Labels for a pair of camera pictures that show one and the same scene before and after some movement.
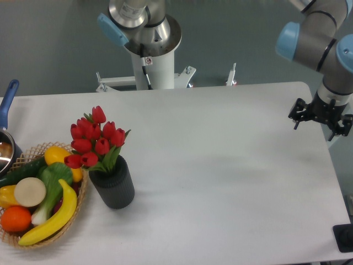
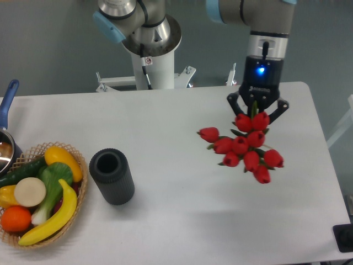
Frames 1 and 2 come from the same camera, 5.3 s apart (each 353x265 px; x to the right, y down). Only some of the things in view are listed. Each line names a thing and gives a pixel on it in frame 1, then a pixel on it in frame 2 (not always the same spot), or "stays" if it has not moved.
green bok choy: [55, 175] stays
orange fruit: [15, 218] stays
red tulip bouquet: [95, 143] → [245, 146]
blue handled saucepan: [10, 152] stays
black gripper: [319, 110] → [262, 79]
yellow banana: [60, 222] stays
